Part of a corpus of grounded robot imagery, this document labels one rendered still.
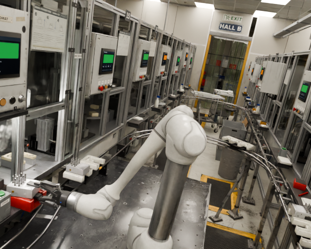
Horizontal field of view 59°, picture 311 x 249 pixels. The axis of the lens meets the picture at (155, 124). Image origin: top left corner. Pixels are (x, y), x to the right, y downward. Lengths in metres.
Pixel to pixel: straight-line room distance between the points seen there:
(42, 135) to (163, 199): 1.19
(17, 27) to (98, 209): 0.90
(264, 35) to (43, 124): 8.44
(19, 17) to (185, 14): 8.65
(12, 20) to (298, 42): 9.11
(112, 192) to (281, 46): 8.80
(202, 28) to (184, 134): 8.79
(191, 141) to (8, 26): 0.93
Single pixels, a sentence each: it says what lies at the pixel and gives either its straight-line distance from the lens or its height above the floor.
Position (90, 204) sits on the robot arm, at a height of 1.03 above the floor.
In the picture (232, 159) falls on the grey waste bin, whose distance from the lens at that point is 4.39.
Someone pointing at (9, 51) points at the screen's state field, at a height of 1.65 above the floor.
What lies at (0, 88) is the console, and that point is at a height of 1.48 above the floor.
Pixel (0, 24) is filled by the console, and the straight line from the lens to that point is 1.38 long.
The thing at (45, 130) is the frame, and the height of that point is 1.08.
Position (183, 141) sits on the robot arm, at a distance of 1.03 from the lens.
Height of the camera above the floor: 1.77
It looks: 15 degrees down
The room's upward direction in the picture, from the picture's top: 10 degrees clockwise
